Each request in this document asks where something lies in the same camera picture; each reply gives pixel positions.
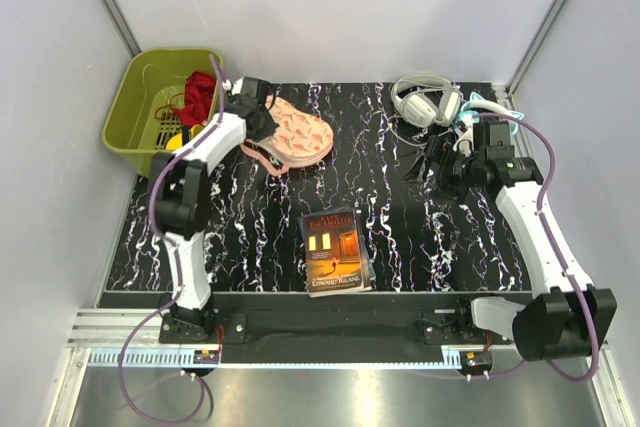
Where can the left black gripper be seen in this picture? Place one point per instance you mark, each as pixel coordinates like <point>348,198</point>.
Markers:
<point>268,130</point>

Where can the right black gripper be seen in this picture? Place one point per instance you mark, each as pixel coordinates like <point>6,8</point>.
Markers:
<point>441,153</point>

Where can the pink patterned mesh laundry bag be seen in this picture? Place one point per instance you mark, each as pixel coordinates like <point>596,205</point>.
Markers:
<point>301,140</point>

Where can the yellow bra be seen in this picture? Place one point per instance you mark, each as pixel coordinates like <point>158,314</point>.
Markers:
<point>183,137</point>

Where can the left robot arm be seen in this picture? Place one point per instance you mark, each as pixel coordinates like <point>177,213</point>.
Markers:
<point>179,196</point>

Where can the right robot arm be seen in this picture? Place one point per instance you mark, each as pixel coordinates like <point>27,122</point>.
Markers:
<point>567,316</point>

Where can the red bra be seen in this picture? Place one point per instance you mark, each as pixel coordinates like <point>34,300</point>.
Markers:
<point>192,106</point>

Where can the white grey headphones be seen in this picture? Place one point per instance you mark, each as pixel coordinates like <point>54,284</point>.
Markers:
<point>426,99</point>

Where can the teal cat-ear headphones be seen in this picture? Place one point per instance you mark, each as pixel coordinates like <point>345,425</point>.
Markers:
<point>470,110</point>

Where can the olive green plastic basket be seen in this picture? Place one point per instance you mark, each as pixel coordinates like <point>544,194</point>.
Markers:
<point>140,122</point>

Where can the orange paperback book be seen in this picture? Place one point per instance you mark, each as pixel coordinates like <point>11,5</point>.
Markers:
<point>337,261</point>

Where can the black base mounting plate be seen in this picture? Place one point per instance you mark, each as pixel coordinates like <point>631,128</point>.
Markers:
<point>402,330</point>

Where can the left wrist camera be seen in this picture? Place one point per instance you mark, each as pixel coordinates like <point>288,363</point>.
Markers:
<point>248,88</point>

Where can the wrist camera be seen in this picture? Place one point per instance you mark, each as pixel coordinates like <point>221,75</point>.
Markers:
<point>487,140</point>
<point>248,88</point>

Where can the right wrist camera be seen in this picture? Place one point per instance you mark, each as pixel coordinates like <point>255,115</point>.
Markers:
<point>487,140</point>

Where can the aluminium frame rail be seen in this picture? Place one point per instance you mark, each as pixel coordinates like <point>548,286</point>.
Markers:
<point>120,374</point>

